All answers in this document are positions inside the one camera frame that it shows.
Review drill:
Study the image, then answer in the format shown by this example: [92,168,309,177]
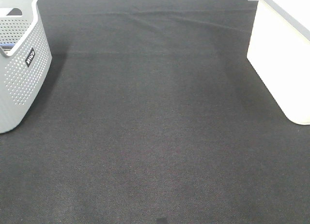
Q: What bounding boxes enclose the black woven table mat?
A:
[0,0,310,224]

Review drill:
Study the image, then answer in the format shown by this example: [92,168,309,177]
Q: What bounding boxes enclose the white storage bin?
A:
[247,0,310,125]

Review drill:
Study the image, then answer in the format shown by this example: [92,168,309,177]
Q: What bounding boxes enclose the grey perforated laundry basket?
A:
[0,0,52,133]

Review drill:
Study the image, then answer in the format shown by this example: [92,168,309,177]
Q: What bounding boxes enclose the blue towel in basket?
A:
[0,43,15,48]

